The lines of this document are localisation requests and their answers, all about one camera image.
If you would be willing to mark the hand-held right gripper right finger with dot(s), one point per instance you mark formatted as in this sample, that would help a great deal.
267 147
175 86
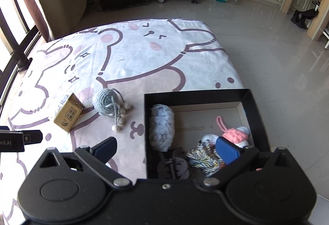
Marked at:
227 150

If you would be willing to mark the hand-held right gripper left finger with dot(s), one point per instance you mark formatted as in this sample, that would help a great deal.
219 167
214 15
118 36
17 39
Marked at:
105 149

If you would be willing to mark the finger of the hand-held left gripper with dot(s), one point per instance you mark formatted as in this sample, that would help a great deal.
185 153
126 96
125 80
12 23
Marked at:
33 137

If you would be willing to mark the pink crochet toy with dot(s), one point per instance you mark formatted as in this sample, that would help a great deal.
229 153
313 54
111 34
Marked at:
235 135

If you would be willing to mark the black hair claw clip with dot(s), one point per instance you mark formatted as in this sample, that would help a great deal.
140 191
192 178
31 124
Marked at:
174 167

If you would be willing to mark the light blue crochet pouch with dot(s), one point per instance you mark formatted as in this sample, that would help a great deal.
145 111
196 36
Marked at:
162 127

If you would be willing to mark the black box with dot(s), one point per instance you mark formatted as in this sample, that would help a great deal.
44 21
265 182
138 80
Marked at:
195 97

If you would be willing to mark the small yellow carton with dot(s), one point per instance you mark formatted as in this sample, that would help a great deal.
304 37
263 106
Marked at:
68 113

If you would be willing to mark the blue-grey crochet toy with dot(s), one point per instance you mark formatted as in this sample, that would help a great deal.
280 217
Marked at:
105 100

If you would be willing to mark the printed cartoon blanket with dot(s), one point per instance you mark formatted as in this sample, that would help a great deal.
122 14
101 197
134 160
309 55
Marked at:
154 60

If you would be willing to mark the black window railing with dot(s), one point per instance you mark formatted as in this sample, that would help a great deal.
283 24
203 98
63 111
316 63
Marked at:
15 32

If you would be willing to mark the black boots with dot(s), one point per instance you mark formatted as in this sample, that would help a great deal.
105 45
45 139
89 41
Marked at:
304 16

